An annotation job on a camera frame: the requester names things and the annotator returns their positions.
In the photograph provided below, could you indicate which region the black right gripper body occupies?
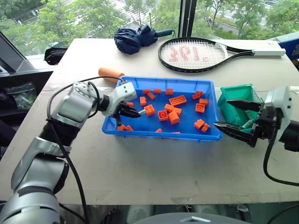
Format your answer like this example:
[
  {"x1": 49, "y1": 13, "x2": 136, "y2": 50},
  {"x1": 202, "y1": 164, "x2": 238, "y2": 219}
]
[{"x1": 249, "y1": 104, "x2": 285, "y2": 148}]

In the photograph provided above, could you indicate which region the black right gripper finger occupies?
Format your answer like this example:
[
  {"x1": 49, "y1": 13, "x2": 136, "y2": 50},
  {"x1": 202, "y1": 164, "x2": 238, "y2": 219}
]
[
  {"x1": 213, "y1": 121, "x2": 254, "y2": 143},
  {"x1": 226, "y1": 98, "x2": 262, "y2": 112}
]

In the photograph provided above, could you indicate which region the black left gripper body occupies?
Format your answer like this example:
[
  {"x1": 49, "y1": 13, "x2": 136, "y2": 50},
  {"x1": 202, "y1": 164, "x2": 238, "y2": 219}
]
[{"x1": 111, "y1": 103, "x2": 129, "y2": 118}]

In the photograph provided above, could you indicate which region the green plastic bin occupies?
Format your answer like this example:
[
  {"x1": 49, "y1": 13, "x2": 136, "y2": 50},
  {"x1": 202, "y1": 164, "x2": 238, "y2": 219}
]
[{"x1": 217, "y1": 84, "x2": 266, "y2": 134}]

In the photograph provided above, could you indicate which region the blue plastic bin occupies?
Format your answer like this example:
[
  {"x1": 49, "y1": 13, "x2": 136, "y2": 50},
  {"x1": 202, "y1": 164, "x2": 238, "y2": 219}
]
[{"x1": 101, "y1": 75, "x2": 224, "y2": 142}]

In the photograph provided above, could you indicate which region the orange foam cylinder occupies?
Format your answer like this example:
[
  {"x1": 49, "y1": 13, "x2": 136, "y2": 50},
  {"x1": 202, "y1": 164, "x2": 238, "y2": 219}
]
[{"x1": 98, "y1": 67, "x2": 126, "y2": 83}]

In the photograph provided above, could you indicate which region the rounded orange toy brick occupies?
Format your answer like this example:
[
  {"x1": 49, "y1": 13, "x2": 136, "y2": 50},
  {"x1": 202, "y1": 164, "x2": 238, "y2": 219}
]
[{"x1": 168, "y1": 111, "x2": 181, "y2": 125}]

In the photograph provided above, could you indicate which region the flat orange toy brick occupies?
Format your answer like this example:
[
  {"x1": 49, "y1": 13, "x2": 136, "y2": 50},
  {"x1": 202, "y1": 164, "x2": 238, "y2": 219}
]
[{"x1": 168, "y1": 95, "x2": 188, "y2": 106}]

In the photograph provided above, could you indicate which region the black white tennis racket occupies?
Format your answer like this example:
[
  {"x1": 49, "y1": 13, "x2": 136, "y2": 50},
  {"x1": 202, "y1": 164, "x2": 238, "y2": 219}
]
[{"x1": 157, "y1": 37, "x2": 286, "y2": 74}]

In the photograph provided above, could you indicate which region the navy folded umbrella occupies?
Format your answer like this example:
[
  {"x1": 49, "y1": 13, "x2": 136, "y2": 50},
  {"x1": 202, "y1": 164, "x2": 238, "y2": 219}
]
[{"x1": 114, "y1": 25, "x2": 176, "y2": 55}]

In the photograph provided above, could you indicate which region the blue cardboard box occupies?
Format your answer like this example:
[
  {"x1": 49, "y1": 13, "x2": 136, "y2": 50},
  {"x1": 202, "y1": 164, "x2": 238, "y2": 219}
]
[{"x1": 277, "y1": 32, "x2": 299, "y2": 70}]

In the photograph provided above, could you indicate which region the black bag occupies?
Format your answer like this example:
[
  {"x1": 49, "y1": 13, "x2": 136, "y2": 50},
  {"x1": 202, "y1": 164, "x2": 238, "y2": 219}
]
[{"x1": 43, "y1": 47, "x2": 69, "y2": 66}]

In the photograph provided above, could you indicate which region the clear plastic bag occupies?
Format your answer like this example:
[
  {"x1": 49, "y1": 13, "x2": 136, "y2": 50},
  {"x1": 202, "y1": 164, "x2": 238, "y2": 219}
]
[{"x1": 3, "y1": 81, "x2": 38, "y2": 111}]

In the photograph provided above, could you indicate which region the dark laptop screen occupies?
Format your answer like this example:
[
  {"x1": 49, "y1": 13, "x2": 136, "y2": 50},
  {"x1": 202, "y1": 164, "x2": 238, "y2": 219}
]
[{"x1": 0, "y1": 31, "x2": 28, "y2": 73}]

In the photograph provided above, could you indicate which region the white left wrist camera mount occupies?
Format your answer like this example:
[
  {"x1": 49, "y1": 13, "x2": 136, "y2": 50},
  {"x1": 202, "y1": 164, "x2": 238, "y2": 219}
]
[{"x1": 108, "y1": 81, "x2": 138, "y2": 117}]

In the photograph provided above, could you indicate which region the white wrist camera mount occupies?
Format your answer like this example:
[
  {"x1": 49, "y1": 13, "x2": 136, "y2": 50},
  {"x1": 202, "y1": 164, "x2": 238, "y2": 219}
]
[
  {"x1": 263, "y1": 85, "x2": 294, "y2": 146},
  {"x1": 108, "y1": 81, "x2": 138, "y2": 117}
]

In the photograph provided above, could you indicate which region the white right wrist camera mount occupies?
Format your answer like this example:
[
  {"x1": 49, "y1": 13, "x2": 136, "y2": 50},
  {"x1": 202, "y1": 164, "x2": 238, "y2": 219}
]
[{"x1": 263, "y1": 85, "x2": 294, "y2": 146}]

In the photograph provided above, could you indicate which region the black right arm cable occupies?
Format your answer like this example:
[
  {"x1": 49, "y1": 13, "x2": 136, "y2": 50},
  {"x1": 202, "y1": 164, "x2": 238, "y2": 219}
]
[{"x1": 263, "y1": 109, "x2": 299, "y2": 187}]

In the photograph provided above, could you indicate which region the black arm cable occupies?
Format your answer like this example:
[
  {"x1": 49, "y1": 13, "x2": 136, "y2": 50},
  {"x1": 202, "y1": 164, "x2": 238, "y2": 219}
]
[
  {"x1": 263, "y1": 109, "x2": 299, "y2": 187},
  {"x1": 46, "y1": 76, "x2": 123, "y2": 224}
]

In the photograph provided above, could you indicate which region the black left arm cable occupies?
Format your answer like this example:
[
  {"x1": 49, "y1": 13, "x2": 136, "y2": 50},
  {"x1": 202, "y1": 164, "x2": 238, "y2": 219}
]
[{"x1": 46, "y1": 76, "x2": 123, "y2": 224}]

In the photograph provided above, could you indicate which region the black window frame post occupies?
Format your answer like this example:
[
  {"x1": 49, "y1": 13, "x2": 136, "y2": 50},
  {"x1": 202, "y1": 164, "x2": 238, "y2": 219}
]
[{"x1": 178, "y1": 0, "x2": 199, "y2": 38}]

